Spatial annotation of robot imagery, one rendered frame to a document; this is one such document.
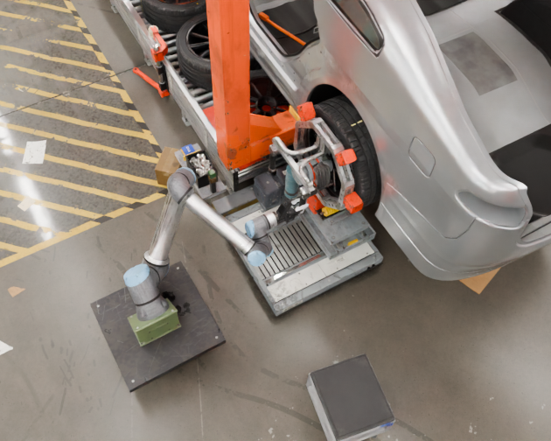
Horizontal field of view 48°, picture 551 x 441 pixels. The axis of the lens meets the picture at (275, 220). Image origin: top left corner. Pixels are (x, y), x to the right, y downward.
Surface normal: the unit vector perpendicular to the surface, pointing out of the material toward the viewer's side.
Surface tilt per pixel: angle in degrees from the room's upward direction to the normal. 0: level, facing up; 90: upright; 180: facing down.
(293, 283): 0
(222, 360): 0
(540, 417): 0
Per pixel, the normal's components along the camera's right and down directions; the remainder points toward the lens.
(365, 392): 0.04, -0.54
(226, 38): 0.49, 0.74
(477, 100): 0.22, -0.22
